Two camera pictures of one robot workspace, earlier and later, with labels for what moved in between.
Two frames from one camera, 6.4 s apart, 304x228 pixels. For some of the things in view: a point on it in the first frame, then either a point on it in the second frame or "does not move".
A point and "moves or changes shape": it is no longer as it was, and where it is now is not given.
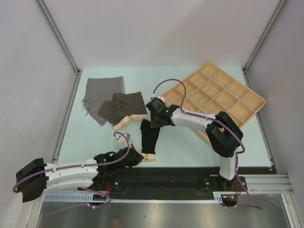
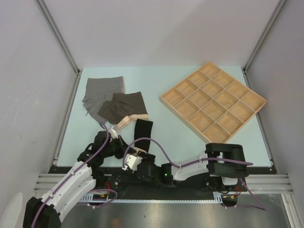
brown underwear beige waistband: (124, 109) does not move
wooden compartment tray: (211, 90) does not move
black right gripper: (154, 124) → (149, 157)
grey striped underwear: (100, 90) does not move
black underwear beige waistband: (149, 135) moves or changes shape
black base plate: (170, 183) does not move
